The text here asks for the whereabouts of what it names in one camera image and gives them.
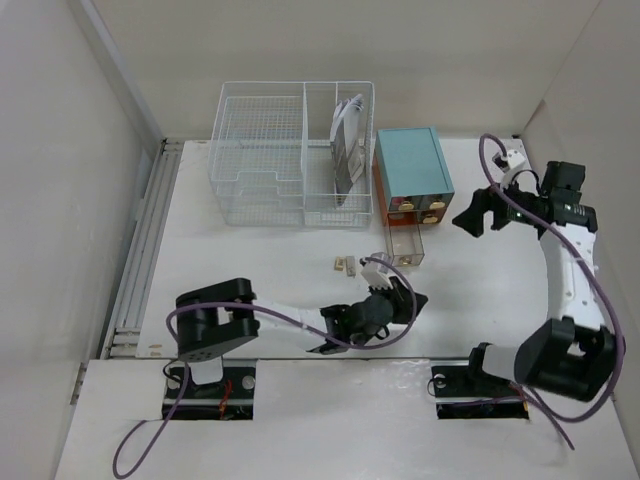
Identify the clear drawer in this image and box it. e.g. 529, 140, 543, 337
386, 212, 425, 267
388, 193, 454, 212

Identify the aluminium rail frame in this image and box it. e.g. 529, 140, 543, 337
96, 139, 184, 360

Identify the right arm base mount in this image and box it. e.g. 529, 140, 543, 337
427, 362, 529, 420

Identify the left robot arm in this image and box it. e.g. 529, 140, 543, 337
166, 276, 429, 397

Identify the grey setup guide booklet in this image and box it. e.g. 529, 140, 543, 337
330, 102, 360, 207

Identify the white wire mesh organizer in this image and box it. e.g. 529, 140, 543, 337
208, 81, 375, 230

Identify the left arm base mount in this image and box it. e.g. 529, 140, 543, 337
161, 361, 257, 421

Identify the small white eraser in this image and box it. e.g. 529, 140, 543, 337
345, 256, 357, 277

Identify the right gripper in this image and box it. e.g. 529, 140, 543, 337
450, 168, 545, 237

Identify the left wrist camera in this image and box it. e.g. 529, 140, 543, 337
360, 252, 393, 291

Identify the teal drawer box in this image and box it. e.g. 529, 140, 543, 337
372, 126, 455, 226

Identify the brown drawer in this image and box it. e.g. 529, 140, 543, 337
418, 209, 447, 225

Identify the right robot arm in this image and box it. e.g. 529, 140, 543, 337
452, 151, 616, 402

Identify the small beige eraser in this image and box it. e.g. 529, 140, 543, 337
334, 257, 346, 271

